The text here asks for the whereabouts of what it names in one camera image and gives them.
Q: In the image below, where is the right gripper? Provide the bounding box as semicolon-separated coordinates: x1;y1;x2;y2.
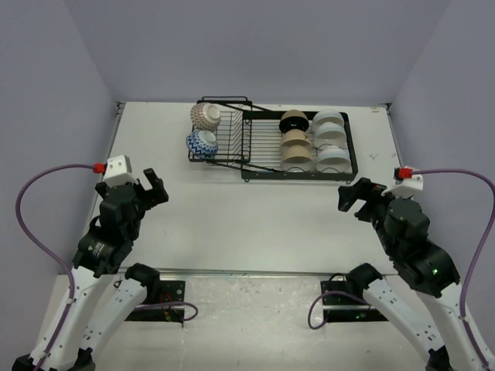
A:
337;175;410;255

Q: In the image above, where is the blue zigzag red bowl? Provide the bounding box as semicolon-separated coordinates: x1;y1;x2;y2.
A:
186;129;219;160

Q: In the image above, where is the beige bowl front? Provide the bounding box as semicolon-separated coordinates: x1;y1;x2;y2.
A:
280;145;316;172

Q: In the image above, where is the beige bowl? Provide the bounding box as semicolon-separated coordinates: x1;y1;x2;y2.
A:
280;129;312;149
280;145;316;172

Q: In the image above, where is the brown patterned bowl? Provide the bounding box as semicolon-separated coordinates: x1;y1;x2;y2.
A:
189;102;221;132

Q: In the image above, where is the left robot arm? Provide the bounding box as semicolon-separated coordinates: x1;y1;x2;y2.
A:
12;164;169;370

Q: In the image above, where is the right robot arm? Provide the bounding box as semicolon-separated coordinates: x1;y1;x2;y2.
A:
338;178;494;370

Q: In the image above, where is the white bowl front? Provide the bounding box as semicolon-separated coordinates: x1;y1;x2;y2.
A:
316;146;351;172

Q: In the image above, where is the white bowl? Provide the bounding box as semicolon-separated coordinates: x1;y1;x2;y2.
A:
313;122;347;148
316;146;351;172
312;110;344;127

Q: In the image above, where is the white bowl middle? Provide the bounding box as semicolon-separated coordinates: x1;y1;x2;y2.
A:
313;122;347;148

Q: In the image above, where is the white bowl back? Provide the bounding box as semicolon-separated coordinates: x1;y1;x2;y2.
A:
312;110;344;127

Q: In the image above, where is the tan black bowl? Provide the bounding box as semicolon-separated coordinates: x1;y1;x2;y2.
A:
278;110;309;134

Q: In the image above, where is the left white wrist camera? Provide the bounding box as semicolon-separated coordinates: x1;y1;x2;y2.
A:
103;155;138;187

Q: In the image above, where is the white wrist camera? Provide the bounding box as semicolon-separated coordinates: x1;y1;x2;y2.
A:
381;166;424;199
103;155;138;187

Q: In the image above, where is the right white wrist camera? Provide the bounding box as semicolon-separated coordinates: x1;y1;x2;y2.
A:
381;166;424;199

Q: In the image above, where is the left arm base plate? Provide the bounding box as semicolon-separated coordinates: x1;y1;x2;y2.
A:
125;280;186;323

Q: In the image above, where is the black wire dish rack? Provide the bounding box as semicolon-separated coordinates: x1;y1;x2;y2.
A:
188;97;358;184

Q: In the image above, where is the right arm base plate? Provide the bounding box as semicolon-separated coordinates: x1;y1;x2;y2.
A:
320;274;387;323

